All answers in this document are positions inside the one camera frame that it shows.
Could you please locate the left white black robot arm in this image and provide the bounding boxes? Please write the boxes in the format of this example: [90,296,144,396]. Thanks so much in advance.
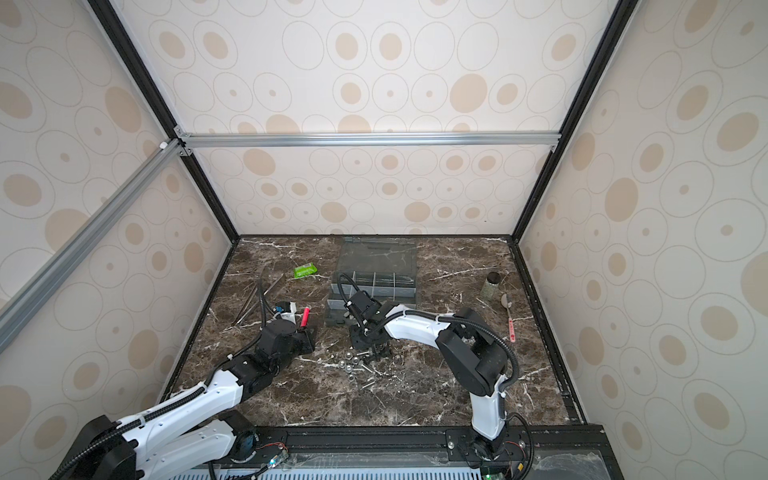
[52,310,315,479]

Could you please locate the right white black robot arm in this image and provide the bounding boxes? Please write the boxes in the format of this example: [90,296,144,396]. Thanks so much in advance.
[337,273,534,464]

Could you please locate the pile of screws and nuts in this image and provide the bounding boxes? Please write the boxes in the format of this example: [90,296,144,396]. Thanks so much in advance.
[325,350,406,390]

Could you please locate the pink marker pen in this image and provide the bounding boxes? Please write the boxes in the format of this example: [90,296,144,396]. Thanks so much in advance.
[300,307,311,329]

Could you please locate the metal tongs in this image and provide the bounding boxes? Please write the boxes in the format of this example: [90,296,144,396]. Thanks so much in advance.
[232,273,284,326]

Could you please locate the grey compartment organizer box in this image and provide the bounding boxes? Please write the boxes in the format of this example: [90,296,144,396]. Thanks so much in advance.
[325,237,418,327]

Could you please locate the green snack packet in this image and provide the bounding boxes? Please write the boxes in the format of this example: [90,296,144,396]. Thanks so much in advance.
[293,263,318,279]

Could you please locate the small spice jar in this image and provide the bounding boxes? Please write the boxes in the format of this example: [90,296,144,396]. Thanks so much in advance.
[479,271,502,302]

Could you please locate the pink handled spoon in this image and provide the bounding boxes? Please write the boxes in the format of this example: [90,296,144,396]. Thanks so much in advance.
[500,293,516,343]

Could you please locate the horizontal aluminium frame bar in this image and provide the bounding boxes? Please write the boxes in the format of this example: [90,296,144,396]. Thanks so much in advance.
[180,131,561,148]

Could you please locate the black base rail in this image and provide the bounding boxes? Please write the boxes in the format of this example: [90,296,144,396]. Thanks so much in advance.
[106,423,625,480]

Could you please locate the diagonal aluminium frame bar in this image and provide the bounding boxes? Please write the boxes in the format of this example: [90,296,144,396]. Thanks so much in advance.
[1,139,182,350]

